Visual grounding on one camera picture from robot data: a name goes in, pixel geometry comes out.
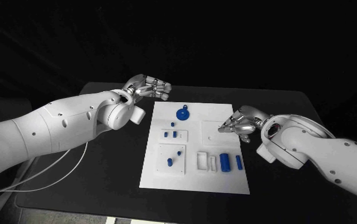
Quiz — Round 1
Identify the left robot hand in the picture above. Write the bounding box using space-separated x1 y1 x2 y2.
122 74 173 101

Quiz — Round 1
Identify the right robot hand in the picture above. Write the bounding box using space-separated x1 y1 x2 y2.
218 105 274 143

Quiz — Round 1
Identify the white cable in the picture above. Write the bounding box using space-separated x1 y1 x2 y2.
0 141 90 193
0 149 73 191

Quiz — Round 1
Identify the white task board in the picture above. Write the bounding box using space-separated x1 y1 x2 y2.
139 101 251 195

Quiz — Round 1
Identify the thick blue cylinder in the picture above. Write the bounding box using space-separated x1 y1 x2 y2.
219 153 234 173

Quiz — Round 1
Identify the blue gear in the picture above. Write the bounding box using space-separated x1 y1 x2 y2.
176 105 192 121

